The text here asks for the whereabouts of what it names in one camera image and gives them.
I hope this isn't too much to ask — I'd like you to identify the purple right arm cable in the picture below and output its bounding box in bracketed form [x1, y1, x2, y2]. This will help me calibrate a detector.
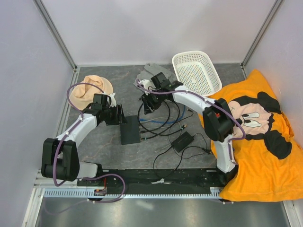
[136, 80, 247, 205]

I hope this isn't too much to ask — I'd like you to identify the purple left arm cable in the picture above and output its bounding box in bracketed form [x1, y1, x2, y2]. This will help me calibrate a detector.
[44, 82, 126, 215]

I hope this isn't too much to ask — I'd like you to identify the black power adapter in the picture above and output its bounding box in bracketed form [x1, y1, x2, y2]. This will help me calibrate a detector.
[171, 131, 194, 153]

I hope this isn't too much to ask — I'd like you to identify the blue ethernet cable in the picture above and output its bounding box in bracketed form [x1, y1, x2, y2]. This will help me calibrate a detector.
[138, 104, 187, 125]

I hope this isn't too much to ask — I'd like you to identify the black cable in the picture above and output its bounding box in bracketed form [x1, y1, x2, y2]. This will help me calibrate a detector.
[137, 99, 195, 140]

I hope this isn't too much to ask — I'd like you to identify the left aluminium frame post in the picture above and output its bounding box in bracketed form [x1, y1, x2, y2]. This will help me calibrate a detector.
[33, 0, 77, 71]

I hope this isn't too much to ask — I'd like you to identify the grey cloth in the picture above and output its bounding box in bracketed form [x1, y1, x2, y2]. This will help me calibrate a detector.
[135, 63, 177, 82]

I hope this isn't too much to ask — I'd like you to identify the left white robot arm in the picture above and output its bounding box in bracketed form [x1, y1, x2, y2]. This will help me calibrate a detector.
[41, 93, 127, 186]

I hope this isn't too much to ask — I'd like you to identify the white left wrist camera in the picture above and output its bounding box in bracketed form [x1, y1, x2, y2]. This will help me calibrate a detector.
[107, 93, 116, 107]

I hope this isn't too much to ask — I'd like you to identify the aluminium frame post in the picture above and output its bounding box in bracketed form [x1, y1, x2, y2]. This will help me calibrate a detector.
[241, 0, 284, 70]
[33, 0, 77, 71]

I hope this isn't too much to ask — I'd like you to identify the slotted cable duct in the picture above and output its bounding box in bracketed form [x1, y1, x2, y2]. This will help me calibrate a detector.
[44, 188, 221, 199]

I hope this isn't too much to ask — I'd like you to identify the right aluminium frame post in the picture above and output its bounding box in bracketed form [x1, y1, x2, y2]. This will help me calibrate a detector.
[241, 0, 284, 70]

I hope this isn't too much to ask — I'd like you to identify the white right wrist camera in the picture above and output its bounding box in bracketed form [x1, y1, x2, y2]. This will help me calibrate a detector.
[136, 79, 153, 90]

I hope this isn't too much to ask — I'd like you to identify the peach bucket hat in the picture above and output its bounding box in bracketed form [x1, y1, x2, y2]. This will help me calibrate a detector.
[69, 75, 113, 110]

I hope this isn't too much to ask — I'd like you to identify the grey ethernet cable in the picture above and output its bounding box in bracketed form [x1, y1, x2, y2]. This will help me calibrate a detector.
[139, 115, 184, 149]

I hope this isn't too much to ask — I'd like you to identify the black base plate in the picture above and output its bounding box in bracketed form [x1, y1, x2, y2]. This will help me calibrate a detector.
[77, 168, 234, 195]

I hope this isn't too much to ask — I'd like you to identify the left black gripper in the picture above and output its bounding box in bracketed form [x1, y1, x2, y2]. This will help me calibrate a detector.
[102, 104, 127, 126]

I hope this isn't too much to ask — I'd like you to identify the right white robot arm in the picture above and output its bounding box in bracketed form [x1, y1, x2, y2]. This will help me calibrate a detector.
[136, 73, 236, 186]

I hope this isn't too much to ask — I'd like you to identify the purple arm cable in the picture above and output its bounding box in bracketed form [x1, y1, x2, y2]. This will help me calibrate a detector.
[136, 80, 247, 205]
[44, 82, 126, 215]

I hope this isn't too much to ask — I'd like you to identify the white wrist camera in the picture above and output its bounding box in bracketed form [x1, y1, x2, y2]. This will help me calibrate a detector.
[107, 93, 116, 107]
[136, 79, 153, 90]

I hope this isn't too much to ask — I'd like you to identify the white plastic basket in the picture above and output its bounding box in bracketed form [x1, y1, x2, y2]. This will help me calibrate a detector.
[172, 51, 222, 96]

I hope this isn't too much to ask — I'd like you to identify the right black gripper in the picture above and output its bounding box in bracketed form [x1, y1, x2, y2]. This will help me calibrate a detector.
[140, 89, 164, 115]

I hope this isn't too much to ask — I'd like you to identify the black network switch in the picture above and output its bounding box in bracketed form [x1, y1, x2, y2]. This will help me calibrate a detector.
[120, 115, 141, 145]

